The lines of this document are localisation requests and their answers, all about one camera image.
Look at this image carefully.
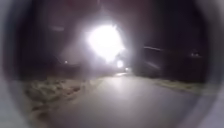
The narrow grass strip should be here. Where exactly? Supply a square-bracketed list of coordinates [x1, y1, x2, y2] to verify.
[139, 75, 209, 96]

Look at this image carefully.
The dark fence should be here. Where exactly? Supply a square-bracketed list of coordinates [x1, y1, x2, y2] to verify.
[132, 44, 206, 84]

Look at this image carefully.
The rough grass verge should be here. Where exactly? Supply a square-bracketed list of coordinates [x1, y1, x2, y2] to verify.
[20, 75, 104, 121]

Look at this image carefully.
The grey asphalt path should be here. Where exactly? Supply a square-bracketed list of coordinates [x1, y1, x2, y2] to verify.
[43, 72, 209, 128]

